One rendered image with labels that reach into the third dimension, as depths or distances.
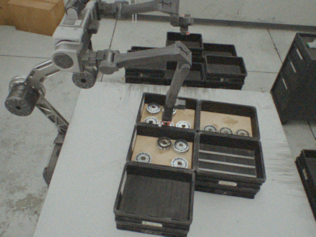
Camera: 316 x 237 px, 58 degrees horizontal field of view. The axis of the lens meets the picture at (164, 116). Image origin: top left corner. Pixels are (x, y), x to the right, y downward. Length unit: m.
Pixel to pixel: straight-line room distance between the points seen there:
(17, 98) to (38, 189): 0.98
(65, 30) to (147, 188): 0.95
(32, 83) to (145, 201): 1.10
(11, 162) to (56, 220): 1.31
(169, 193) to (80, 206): 0.52
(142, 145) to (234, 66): 1.66
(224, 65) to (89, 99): 1.50
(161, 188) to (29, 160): 1.60
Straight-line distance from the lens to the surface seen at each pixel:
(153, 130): 1.84
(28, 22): 4.57
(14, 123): 3.33
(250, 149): 1.95
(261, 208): 1.91
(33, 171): 2.88
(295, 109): 3.25
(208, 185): 1.78
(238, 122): 2.09
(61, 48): 1.47
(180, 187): 1.70
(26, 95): 2.11
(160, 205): 1.64
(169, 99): 1.67
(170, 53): 1.34
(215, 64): 3.14
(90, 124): 2.16
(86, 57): 1.43
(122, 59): 1.41
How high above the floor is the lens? 2.30
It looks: 47 degrees down
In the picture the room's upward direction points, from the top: 6 degrees clockwise
